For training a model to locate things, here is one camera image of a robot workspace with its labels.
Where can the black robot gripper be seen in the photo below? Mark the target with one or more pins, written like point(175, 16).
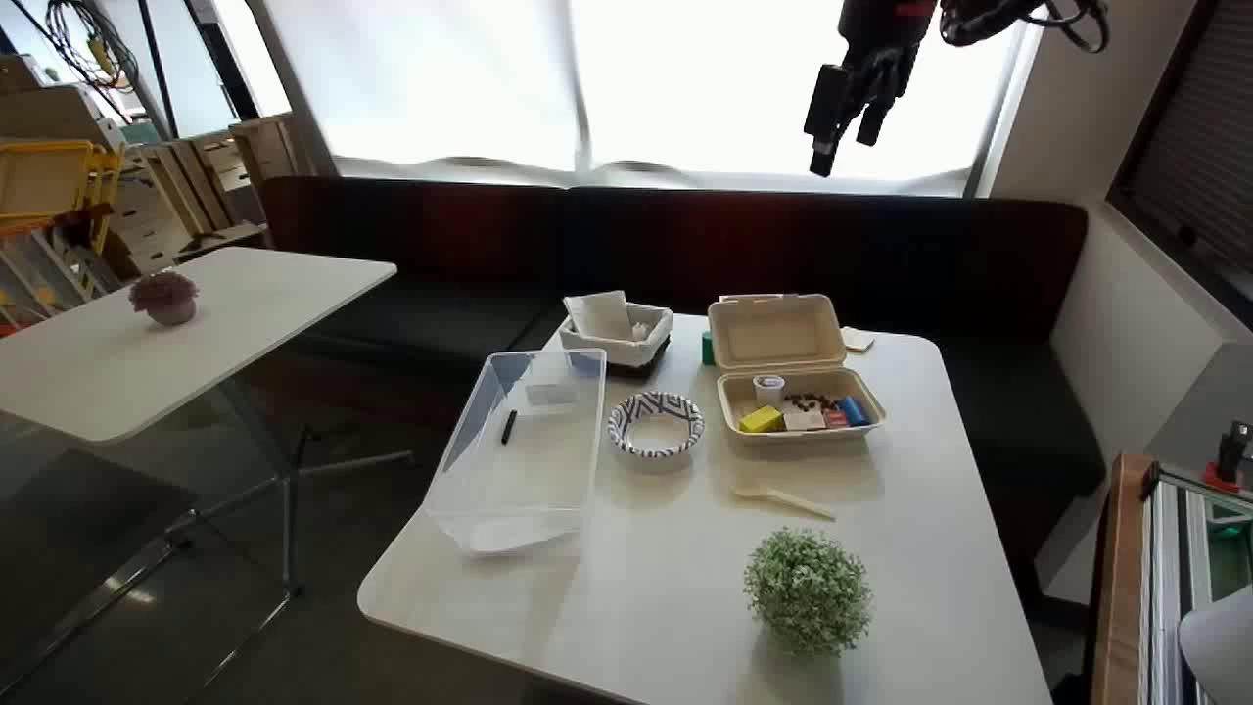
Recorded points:
point(884, 41)

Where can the beige takeaway clamshell pack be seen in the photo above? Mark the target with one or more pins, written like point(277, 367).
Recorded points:
point(794, 333)

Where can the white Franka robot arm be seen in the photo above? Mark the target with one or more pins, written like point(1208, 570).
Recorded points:
point(974, 21)

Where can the green small block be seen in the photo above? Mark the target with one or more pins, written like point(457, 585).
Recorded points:
point(705, 349)

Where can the white small cup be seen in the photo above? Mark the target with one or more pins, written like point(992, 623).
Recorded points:
point(770, 384)

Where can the blue cylinder block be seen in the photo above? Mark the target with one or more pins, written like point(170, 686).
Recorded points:
point(855, 414)

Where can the yellow block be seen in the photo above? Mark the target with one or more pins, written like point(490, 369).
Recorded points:
point(763, 420)

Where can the white square container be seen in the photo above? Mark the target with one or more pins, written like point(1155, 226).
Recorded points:
point(627, 331)

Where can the blue patterned paper bowl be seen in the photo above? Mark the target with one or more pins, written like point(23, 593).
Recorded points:
point(657, 427)

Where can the dark bench sofa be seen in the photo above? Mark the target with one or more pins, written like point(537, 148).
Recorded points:
point(486, 268)

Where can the green round artificial plant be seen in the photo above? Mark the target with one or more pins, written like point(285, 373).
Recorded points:
point(807, 593)

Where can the clear plastic storage bin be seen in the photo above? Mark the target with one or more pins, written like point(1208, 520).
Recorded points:
point(524, 498)

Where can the red black clamp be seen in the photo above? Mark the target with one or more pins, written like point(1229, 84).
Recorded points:
point(1232, 448)

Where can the white side table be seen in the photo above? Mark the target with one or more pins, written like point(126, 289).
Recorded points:
point(102, 373)

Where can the wooden shelf unit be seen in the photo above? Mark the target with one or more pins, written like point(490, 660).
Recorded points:
point(196, 192)

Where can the purple potted plant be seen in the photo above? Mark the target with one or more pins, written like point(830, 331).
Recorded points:
point(170, 301)

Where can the yellow cart frame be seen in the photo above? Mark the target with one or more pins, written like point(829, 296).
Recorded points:
point(58, 182)

